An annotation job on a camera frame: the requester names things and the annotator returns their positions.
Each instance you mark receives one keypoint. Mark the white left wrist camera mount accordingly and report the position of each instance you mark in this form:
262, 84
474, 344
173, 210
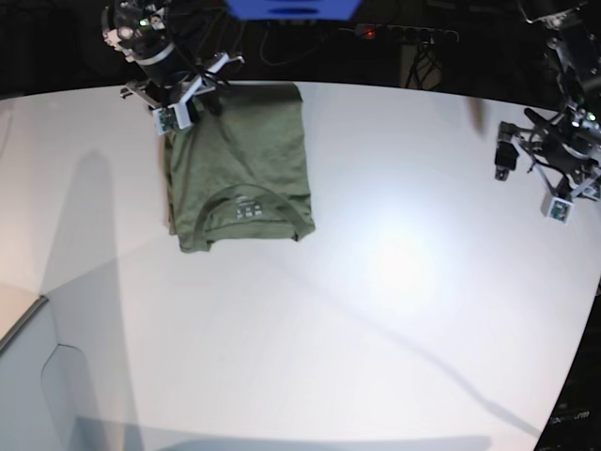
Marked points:
561, 191

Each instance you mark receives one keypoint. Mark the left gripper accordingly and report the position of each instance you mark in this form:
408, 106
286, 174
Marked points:
565, 147

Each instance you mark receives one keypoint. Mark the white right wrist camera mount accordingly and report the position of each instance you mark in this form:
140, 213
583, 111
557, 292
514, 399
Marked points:
167, 105

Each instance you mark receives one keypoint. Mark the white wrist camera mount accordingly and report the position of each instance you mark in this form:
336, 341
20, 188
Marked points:
167, 105
561, 191

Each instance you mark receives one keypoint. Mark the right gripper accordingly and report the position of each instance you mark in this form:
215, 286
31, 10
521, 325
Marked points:
163, 65

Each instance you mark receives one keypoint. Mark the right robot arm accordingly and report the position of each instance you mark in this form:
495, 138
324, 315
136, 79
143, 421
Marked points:
127, 23

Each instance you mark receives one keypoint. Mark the green t-shirt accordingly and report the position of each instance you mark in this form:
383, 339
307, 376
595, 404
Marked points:
242, 174

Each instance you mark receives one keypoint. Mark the black power strip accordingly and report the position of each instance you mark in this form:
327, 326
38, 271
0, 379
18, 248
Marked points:
406, 34

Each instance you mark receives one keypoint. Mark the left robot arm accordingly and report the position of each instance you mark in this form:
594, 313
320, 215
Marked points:
574, 45

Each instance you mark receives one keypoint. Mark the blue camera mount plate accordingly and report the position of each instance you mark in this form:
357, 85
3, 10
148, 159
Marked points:
266, 10

